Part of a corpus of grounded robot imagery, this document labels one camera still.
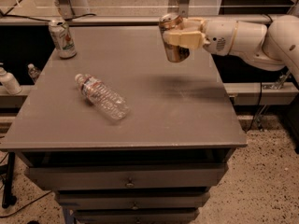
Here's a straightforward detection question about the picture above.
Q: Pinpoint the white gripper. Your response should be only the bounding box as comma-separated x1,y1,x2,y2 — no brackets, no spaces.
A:
163,17,237,56

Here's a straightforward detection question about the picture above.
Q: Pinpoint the orange soda can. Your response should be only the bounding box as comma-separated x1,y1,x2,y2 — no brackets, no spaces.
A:
159,13,190,63

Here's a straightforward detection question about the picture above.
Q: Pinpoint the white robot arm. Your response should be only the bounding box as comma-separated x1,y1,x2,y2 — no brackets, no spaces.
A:
162,15,299,83

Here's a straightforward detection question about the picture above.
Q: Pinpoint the white green soda can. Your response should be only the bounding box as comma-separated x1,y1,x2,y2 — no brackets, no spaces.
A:
49,20,77,59

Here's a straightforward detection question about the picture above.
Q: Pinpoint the clear plastic water bottle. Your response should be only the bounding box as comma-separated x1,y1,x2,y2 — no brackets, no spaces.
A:
75,74,130,120

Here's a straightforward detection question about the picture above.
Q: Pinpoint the grey drawer cabinet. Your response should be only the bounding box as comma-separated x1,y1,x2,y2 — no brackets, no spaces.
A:
1,26,246,224

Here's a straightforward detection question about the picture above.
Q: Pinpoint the small water bottle background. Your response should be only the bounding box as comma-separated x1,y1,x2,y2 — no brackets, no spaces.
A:
27,63,41,83

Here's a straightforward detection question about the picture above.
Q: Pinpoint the top drawer with knob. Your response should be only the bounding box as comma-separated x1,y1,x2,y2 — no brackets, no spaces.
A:
28,163,228,190

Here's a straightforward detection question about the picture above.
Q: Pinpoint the drawer with knob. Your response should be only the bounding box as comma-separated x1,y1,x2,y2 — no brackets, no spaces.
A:
28,163,228,190
57,191,209,210

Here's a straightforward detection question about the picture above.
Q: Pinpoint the white spray bottle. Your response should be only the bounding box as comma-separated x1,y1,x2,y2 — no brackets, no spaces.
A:
0,65,21,95

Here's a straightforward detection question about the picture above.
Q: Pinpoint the middle drawer with knob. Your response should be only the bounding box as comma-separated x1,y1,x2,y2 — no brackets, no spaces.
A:
57,191,209,210

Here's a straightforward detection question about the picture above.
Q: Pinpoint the bottom drawer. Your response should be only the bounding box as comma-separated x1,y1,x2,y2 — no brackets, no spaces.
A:
75,208,198,224

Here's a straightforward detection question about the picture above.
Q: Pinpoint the black stand leg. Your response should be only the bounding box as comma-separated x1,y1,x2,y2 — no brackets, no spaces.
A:
1,152,17,209

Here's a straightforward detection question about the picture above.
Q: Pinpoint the black cable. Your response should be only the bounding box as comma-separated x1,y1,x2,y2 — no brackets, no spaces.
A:
0,10,97,22

